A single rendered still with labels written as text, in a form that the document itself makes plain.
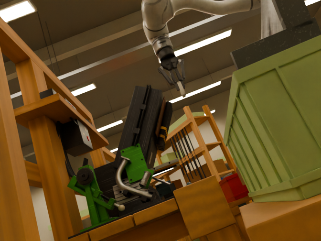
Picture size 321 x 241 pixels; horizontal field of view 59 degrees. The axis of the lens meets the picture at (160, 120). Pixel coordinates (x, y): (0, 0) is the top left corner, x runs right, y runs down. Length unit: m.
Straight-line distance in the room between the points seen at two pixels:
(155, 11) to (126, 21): 4.56
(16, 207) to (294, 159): 0.86
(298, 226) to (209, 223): 0.60
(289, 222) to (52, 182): 1.22
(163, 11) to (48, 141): 0.80
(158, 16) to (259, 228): 1.05
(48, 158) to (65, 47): 4.53
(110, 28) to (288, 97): 5.47
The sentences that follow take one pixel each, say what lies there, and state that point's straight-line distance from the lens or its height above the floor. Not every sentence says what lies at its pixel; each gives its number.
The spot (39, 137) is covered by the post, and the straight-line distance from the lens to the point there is 1.50.
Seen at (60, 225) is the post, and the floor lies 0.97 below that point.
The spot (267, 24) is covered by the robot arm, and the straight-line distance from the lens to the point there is 1.22.
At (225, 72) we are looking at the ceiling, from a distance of 9.58.
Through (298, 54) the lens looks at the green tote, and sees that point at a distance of 0.40.
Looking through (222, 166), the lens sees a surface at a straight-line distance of 4.52.
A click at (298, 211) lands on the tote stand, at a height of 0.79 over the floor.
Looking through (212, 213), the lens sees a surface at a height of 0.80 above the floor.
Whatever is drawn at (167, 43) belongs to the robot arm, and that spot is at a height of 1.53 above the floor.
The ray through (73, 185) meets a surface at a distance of 1.33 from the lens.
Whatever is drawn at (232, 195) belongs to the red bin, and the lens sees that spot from 1.50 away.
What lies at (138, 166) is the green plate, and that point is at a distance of 1.56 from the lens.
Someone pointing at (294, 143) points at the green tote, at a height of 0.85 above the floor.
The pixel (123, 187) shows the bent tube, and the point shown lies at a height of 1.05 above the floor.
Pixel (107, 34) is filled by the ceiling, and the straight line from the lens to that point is 5.71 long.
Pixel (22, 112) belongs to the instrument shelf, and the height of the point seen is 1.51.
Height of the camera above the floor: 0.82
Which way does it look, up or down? 19 degrees up
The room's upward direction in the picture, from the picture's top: 22 degrees counter-clockwise
